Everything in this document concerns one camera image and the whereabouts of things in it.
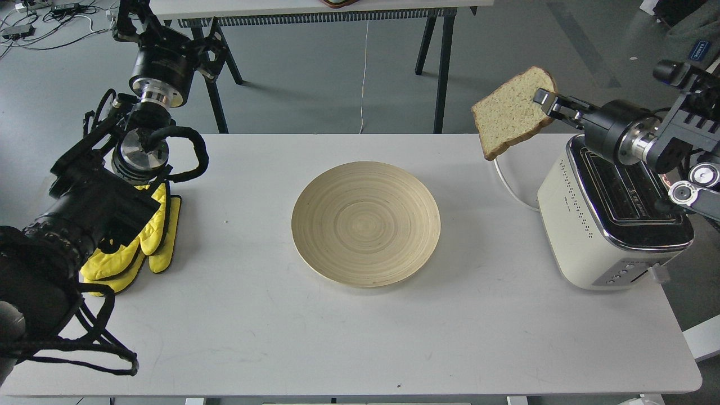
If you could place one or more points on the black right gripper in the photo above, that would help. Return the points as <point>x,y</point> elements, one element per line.
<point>609,131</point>

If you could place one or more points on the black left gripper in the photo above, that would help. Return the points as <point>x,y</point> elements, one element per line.
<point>166,61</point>

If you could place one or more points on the slice of bread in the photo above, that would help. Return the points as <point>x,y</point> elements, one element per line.
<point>508,115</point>

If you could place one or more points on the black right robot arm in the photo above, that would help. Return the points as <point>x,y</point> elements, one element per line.
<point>685,138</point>

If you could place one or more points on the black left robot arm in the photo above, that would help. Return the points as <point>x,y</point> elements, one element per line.
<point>103,192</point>

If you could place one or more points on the cream white toaster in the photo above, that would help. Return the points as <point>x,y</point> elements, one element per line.
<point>604,221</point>

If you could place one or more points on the background table with black legs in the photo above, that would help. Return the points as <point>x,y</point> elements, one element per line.
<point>196,14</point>

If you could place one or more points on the grey bag with blue label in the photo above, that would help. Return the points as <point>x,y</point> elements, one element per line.
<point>693,33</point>

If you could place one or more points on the brown object on background table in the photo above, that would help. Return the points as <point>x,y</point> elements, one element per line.
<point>338,3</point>

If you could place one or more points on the yellow oven glove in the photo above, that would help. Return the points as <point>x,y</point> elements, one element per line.
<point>154,246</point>

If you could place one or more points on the round bamboo plate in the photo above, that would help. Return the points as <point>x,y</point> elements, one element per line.
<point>366,224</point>

